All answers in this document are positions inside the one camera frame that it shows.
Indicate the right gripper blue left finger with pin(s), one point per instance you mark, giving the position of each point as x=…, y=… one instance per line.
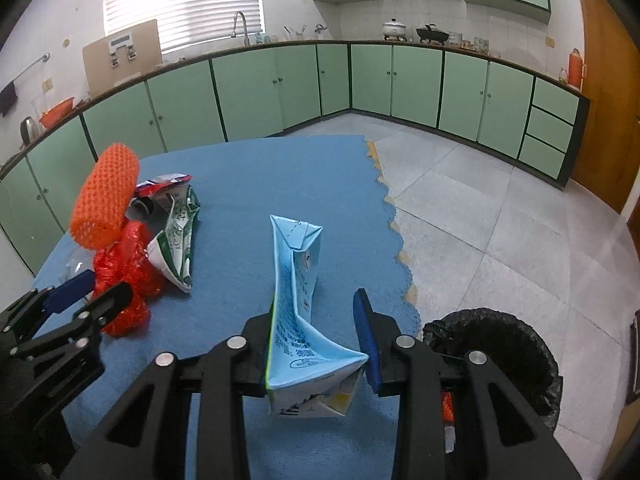
x=145, y=433

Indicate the green white milk carton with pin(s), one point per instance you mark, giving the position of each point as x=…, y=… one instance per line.
x=170, y=250

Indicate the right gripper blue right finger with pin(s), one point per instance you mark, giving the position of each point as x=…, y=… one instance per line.
x=496, y=434

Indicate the left wooden door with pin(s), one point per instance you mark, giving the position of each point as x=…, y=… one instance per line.
x=607, y=163

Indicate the black wok pan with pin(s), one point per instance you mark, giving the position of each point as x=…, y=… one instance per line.
x=431, y=34

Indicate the chrome kitchen faucet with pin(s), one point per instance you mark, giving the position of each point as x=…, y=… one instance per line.
x=240, y=25

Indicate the light blue drink carton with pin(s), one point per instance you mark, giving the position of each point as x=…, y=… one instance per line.
x=307, y=375

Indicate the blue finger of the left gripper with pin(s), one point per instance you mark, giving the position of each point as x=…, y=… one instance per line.
x=112, y=302
x=70, y=292

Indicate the green lower kitchen cabinets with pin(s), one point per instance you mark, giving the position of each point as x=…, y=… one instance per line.
x=506, y=110

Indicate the tall orange foam net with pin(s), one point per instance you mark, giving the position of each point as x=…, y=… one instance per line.
x=99, y=212

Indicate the blue white snack wrapper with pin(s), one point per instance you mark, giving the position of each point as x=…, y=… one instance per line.
x=159, y=184

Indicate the clear plastic bottle red label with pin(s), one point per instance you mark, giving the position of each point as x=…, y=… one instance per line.
x=81, y=259

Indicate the wall towel rail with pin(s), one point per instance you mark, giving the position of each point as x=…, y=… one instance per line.
x=41, y=60

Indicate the cardboard box with scale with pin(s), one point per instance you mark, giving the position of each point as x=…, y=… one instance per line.
x=122, y=56

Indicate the orange plastic basin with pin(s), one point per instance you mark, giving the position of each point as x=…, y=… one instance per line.
x=53, y=116

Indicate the blue felt table cloth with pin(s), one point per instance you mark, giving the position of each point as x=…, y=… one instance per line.
x=328, y=181

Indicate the white cooking pot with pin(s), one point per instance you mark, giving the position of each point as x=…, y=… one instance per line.
x=394, y=31

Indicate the red crinkled plastic wrapper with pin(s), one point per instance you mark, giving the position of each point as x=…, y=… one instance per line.
x=126, y=261

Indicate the dark hanging towel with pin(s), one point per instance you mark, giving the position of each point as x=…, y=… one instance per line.
x=8, y=98

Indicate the steel electric kettle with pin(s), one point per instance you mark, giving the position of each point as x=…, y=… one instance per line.
x=29, y=130

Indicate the black lined trash bin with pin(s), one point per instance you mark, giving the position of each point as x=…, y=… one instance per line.
x=514, y=346

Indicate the orange thermos flask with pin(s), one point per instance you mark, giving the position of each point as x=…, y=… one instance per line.
x=576, y=69

